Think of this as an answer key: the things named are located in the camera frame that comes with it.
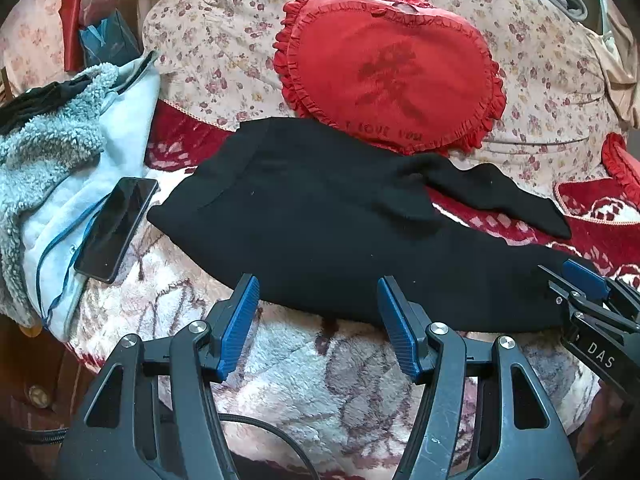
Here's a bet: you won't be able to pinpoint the teal plastic bag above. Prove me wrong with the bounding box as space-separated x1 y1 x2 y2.
79 10 141 67

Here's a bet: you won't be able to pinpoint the black smartphone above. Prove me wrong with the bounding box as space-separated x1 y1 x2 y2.
74 177 158 284

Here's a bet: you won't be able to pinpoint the red heart-shaped pillow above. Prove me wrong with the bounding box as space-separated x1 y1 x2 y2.
273 0 506 155

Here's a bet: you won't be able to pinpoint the floral quilt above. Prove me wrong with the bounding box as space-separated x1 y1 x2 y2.
143 0 625 200

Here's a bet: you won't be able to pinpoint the red pillow at right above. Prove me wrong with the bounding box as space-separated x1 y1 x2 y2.
601 132 640 207

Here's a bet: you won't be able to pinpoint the light blue fleece jacket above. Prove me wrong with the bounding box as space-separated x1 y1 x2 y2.
1 52 160 341

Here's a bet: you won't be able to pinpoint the red hanging cloth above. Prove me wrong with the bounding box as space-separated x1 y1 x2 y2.
58 0 84 73

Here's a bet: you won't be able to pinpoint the beige curtain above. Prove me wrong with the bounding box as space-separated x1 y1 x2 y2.
586 0 639 130

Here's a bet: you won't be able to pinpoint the black knit pants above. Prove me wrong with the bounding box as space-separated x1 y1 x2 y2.
148 118 570 333

